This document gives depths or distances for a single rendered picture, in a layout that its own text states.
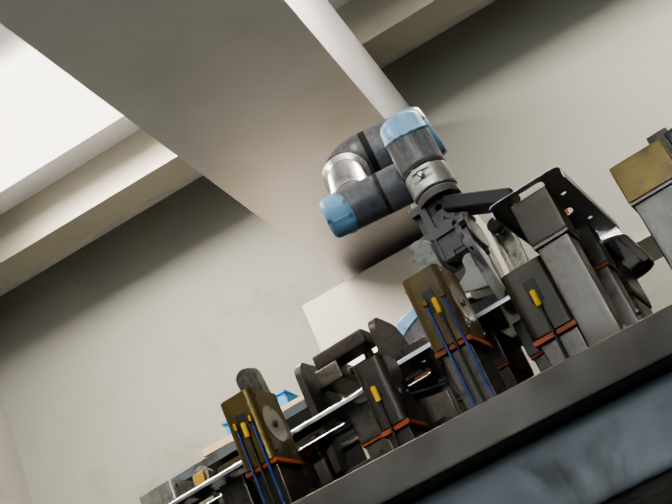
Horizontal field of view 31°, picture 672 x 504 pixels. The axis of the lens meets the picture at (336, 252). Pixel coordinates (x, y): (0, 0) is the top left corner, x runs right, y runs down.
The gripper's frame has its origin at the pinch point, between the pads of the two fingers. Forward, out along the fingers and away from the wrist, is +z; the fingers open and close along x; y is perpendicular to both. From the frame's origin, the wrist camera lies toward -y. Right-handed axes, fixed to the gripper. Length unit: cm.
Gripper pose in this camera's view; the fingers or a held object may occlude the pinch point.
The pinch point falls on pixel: (505, 293)
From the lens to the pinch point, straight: 183.2
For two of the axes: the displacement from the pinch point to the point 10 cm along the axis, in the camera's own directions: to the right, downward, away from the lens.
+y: -8.0, 5.3, 2.9
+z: 3.9, 8.2, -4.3
